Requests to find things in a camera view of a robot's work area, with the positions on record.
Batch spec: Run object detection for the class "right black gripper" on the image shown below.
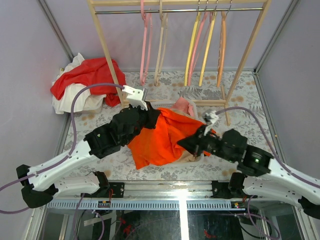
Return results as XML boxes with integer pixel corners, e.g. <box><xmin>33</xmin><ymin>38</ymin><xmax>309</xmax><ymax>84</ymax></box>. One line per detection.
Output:
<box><xmin>176</xmin><ymin>124</ymin><xmax>235</xmax><ymax>163</ymax></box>

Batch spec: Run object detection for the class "orange t shirt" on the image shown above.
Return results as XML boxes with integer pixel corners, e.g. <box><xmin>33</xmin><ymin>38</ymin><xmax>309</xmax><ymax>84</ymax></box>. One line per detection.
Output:
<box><xmin>128</xmin><ymin>108</ymin><xmax>203</xmax><ymax>170</ymax></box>

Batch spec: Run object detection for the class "orange wavy hanger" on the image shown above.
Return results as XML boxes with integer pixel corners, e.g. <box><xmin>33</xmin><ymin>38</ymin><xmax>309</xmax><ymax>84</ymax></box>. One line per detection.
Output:
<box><xmin>216</xmin><ymin>0</ymin><xmax>233</xmax><ymax>87</ymax></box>

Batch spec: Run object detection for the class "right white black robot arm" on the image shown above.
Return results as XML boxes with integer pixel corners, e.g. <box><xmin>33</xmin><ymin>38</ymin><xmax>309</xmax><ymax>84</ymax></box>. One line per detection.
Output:
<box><xmin>177</xmin><ymin>126</ymin><xmax>320</xmax><ymax>219</ymax></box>

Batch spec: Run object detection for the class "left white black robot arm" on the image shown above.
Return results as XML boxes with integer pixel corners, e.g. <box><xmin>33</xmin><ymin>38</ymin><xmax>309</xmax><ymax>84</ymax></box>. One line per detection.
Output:
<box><xmin>16</xmin><ymin>103</ymin><xmax>161</xmax><ymax>209</ymax></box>

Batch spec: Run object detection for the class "pink hanger left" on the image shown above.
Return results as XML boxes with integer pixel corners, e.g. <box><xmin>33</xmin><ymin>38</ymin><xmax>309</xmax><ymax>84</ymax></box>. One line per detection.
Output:
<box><xmin>139</xmin><ymin>0</ymin><xmax>153</xmax><ymax>86</ymax></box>

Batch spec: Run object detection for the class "pink hanger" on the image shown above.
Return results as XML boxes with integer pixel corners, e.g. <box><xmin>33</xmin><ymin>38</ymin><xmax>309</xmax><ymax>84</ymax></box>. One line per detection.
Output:
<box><xmin>186</xmin><ymin>0</ymin><xmax>209</xmax><ymax>87</ymax></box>
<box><xmin>139</xmin><ymin>0</ymin><xmax>153</xmax><ymax>86</ymax></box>

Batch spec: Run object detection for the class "beige wooden hanger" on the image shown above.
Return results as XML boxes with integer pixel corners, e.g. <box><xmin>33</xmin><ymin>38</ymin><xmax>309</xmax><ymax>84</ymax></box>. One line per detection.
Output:
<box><xmin>154</xmin><ymin>0</ymin><xmax>168</xmax><ymax>86</ymax></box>

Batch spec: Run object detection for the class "yellow hanger left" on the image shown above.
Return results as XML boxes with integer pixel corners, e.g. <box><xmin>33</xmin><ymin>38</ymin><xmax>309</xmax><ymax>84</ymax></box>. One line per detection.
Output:
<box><xmin>184</xmin><ymin>1</ymin><xmax>201</xmax><ymax>87</ymax></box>

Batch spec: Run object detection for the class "yellow hanger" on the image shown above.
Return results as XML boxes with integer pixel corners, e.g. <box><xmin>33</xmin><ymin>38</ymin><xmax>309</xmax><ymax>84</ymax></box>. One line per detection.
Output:
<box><xmin>198</xmin><ymin>0</ymin><xmax>219</xmax><ymax>87</ymax></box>
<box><xmin>184</xmin><ymin>1</ymin><xmax>201</xmax><ymax>87</ymax></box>

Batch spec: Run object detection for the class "pink hanger right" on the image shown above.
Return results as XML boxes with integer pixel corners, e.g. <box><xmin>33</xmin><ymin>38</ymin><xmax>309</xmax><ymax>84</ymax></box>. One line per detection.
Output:
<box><xmin>186</xmin><ymin>0</ymin><xmax>209</xmax><ymax>87</ymax></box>

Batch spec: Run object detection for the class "yellow hanger right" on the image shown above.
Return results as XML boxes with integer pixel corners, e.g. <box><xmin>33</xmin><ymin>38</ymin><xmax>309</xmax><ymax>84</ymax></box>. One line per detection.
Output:
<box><xmin>198</xmin><ymin>0</ymin><xmax>219</xmax><ymax>87</ymax></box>

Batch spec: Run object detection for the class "beige garment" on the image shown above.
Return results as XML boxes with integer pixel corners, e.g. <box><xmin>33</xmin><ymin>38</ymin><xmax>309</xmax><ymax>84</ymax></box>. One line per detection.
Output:
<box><xmin>171</xmin><ymin>108</ymin><xmax>203</xmax><ymax>164</ymax></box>

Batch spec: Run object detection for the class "white laundry basket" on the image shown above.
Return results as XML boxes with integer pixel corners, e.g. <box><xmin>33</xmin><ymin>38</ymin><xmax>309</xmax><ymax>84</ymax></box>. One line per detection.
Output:
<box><xmin>150</xmin><ymin>99</ymin><xmax>204</xmax><ymax>167</ymax></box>

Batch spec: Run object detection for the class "pink garment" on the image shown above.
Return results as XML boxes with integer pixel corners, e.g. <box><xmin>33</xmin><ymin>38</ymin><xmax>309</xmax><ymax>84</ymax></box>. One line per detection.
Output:
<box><xmin>170</xmin><ymin>97</ymin><xmax>195</xmax><ymax>118</ymax></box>

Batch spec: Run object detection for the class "wooden clothes rack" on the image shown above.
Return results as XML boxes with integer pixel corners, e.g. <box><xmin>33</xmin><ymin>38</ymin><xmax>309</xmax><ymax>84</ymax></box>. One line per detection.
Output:
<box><xmin>86</xmin><ymin>0</ymin><xmax>272</xmax><ymax>126</ymax></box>

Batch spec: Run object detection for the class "white cloth pile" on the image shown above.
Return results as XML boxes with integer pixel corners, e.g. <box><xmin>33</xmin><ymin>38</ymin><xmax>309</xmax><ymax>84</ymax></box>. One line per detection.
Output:
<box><xmin>52</xmin><ymin>53</ymin><xmax>107</xmax><ymax>115</ymax></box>

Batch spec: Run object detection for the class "red cloth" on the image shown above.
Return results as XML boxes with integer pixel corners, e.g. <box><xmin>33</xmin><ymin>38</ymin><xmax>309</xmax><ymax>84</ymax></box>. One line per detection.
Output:
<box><xmin>50</xmin><ymin>57</ymin><xmax>121</xmax><ymax>107</ymax></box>

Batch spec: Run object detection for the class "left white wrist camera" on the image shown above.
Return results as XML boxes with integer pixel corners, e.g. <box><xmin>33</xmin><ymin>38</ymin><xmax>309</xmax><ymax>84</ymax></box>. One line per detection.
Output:
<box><xmin>122</xmin><ymin>85</ymin><xmax>148</xmax><ymax>111</ymax></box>

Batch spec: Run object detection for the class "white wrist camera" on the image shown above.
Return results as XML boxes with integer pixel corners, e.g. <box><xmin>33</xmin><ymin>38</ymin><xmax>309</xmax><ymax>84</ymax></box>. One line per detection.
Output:
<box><xmin>122</xmin><ymin>85</ymin><xmax>148</xmax><ymax>111</ymax></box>
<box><xmin>202</xmin><ymin>110</ymin><xmax>219</xmax><ymax>136</ymax></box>

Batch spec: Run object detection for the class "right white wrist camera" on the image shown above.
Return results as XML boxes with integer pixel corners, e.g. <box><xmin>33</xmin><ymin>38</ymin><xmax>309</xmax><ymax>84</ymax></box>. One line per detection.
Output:
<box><xmin>202</xmin><ymin>110</ymin><xmax>219</xmax><ymax>136</ymax></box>

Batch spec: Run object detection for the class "aluminium rail frame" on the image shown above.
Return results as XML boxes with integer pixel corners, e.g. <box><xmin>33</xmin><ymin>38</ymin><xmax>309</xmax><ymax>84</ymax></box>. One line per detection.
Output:
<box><xmin>25</xmin><ymin>173</ymin><xmax>320</xmax><ymax>240</ymax></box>

